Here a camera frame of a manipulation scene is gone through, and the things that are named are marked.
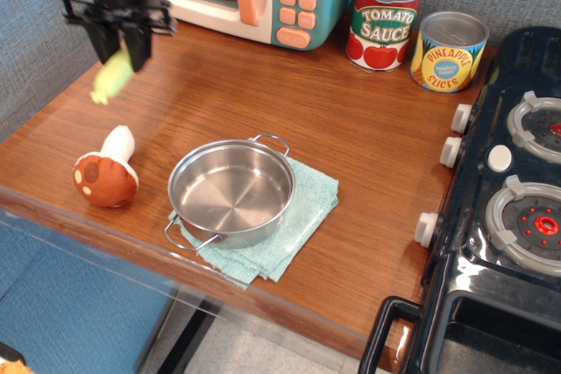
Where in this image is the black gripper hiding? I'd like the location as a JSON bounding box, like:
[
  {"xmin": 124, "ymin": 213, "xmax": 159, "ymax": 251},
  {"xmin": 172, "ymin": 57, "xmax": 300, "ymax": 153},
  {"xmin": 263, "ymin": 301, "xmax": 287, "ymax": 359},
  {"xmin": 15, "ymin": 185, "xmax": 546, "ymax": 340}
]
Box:
[{"xmin": 61, "ymin": 0, "xmax": 176, "ymax": 72}]

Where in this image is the plush brown mushroom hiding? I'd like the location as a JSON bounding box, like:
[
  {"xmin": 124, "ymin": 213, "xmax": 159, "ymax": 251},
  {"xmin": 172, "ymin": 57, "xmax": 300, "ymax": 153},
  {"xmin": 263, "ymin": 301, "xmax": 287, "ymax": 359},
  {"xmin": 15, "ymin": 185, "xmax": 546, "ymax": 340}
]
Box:
[{"xmin": 73, "ymin": 125, "xmax": 139, "ymax": 208}]

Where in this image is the silver steel pot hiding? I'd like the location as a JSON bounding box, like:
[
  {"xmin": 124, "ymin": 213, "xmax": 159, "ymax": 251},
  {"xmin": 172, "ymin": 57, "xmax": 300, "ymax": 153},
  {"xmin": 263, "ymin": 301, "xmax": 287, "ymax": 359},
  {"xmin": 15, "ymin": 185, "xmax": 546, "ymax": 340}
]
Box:
[{"xmin": 164, "ymin": 134, "xmax": 296, "ymax": 251}]

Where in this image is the teal folded cloth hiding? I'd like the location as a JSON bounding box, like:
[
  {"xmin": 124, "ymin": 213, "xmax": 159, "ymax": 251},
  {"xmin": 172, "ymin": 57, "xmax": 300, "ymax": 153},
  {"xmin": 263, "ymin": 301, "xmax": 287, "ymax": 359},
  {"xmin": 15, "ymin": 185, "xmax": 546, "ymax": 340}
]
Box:
[{"xmin": 197, "ymin": 158, "xmax": 338, "ymax": 290}]

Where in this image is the tomato sauce can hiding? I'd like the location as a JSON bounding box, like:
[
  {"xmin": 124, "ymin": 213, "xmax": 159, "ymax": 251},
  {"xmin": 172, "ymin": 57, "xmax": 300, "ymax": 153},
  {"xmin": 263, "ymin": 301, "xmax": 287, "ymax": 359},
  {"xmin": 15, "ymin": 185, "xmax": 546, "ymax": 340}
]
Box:
[{"xmin": 346, "ymin": 0, "xmax": 422, "ymax": 71}]

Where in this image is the pineapple slices can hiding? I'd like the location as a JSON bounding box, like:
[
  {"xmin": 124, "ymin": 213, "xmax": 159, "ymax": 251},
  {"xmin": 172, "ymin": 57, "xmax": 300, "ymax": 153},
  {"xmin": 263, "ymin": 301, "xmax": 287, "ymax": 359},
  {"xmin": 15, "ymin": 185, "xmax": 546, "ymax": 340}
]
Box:
[{"xmin": 410, "ymin": 11, "xmax": 489, "ymax": 93}]

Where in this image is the orange plush toy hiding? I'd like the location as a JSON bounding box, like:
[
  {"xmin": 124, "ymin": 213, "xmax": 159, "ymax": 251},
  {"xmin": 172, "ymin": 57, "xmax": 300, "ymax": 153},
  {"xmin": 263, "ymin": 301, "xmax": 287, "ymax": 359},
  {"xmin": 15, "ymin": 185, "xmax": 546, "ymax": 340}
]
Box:
[{"xmin": 0, "ymin": 360, "xmax": 34, "ymax": 374}]

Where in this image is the black toy stove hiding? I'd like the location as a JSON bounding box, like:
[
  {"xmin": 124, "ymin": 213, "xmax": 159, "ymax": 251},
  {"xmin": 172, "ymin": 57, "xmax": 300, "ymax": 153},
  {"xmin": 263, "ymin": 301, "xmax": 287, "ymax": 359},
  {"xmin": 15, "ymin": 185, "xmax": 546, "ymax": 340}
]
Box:
[{"xmin": 359, "ymin": 26, "xmax": 560, "ymax": 373}]

